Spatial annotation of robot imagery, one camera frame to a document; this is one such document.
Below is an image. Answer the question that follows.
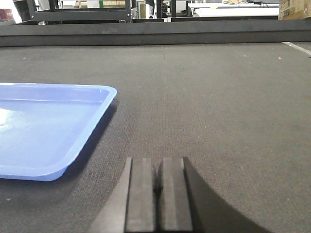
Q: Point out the white table top background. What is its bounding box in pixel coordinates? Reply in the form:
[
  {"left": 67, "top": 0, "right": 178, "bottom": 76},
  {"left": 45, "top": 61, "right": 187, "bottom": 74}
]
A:
[{"left": 189, "top": 3, "right": 279, "bottom": 17}]

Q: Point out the light blue plastic tray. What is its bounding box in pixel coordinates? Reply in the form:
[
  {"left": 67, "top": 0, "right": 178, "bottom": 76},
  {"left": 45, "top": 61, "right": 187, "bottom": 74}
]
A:
[{"left": 0, "top": 83, "right": 117, "bottom": 182}]

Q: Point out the brown cardboard box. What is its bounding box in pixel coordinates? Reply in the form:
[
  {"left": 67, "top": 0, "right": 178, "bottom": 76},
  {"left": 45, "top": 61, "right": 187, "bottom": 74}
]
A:
[{"left": 278, "top": 0, "right": 311, "bottom": 20}]

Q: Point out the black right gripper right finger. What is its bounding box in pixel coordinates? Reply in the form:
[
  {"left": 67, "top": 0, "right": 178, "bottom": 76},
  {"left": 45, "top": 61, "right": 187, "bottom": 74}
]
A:
[{"left": 158, "top": 157, "right": 193, "bottom": 231}]

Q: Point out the black metal cart frame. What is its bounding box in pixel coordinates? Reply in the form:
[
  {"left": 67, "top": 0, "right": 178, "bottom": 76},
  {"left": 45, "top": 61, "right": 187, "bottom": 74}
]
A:
[{"left": 12, "top": 0, "right": 134, "bottom": 25}]

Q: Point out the dark metal table rail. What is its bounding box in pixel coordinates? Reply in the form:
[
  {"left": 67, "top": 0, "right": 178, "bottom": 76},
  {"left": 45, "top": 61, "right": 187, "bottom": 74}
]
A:
[{"left": 0, "top": 19, "right": 311, "bottom": 47}]

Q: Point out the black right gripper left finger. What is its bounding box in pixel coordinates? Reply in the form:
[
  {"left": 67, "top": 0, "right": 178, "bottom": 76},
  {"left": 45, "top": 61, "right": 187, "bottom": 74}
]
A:
[{"left": 125, "top": 158, "right": 156, "bottom": 233}]

